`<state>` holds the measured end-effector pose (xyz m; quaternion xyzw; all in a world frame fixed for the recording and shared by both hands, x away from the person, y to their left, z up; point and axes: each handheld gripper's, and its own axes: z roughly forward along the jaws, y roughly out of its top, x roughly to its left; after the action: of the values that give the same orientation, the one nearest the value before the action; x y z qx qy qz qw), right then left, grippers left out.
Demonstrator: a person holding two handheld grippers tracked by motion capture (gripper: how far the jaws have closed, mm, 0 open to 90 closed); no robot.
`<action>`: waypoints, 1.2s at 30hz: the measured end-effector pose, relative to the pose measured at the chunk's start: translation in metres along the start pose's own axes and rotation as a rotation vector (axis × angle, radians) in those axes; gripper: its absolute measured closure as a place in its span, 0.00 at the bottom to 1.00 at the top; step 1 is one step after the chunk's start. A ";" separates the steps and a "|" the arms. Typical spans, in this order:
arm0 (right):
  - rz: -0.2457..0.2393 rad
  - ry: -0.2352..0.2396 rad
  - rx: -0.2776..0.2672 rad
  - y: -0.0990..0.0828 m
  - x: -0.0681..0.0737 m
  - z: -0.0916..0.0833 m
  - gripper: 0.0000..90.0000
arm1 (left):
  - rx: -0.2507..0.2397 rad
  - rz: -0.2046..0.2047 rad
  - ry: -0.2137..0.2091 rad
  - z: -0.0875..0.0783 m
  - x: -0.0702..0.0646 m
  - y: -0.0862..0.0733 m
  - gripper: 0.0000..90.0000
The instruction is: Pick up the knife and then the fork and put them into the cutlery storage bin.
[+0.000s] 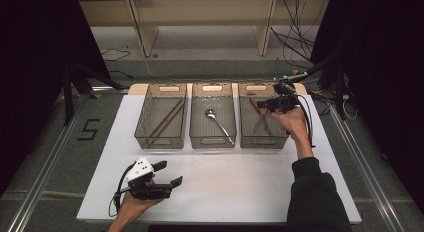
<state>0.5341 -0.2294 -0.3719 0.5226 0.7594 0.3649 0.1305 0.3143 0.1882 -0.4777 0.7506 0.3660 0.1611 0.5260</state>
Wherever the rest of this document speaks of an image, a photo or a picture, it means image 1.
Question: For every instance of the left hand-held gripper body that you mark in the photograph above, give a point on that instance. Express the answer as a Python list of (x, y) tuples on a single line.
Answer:
[(146, 190)]

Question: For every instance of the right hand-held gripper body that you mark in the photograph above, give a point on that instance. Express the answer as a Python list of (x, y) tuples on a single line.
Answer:
[(285, 100)]

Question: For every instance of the translucent grey plastic bin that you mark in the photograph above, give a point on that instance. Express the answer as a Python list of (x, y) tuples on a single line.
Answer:
[(246, 125), (160, 125), (208, 132)]

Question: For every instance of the metal spoon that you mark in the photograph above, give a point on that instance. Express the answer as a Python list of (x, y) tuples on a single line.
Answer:
[(210, 113)]

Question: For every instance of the person's left hand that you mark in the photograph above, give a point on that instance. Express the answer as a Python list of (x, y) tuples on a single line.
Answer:
[(133, 208)]

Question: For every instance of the person's right hand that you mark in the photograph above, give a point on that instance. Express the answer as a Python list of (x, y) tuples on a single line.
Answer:
[(293, 123)]

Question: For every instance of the white table mat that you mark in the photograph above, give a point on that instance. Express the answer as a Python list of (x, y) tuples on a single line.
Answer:
[(216, 178)]

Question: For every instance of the black metal stand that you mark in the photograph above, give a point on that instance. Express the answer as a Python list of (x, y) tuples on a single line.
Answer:
[(71, 88), (333, 75)]

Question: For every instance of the black curtain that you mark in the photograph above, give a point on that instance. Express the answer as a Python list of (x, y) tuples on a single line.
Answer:
[(383, 75), (33, 58)]

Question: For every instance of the light wooden shelf unit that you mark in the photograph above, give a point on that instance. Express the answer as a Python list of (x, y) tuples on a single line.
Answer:
[(200, 12)]

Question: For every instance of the aluminium floor rail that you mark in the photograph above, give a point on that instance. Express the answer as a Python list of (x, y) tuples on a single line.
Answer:
[(366, 172), (36, 185)]

